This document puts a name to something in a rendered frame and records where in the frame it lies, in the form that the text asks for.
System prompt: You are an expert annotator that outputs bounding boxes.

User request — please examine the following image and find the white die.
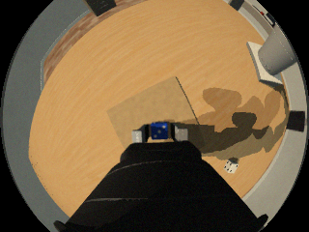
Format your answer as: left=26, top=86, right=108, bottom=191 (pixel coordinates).
left=223, top=159, right=239, bottom=173

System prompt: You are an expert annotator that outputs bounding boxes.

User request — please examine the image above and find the blue die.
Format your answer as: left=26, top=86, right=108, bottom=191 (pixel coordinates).
left=151, top=122, right=168, bottom=140

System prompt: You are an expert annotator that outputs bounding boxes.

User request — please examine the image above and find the tan square mat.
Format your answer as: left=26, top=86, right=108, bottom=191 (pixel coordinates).
left=106, top=76, right=206, bottom=150

